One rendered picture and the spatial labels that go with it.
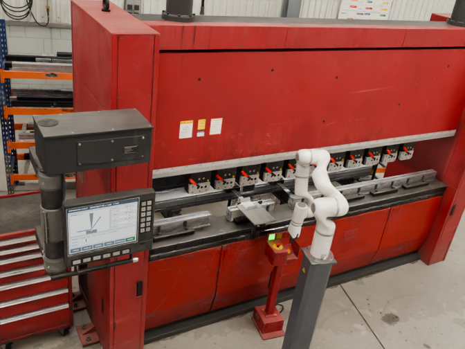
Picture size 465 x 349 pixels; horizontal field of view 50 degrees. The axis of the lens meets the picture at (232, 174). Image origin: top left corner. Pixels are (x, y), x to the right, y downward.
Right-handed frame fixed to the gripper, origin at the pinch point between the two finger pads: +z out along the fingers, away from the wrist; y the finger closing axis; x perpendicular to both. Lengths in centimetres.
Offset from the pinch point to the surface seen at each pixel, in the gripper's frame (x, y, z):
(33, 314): -178, -15, 52
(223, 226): -46, -21, -2
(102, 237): -142, 43, -58
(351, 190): 76, -43, -7
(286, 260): -4.3, 6.5, 13.3
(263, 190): 2, -59, -3
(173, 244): -87, -7, -2
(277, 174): -4.7, -32.4, -36.3
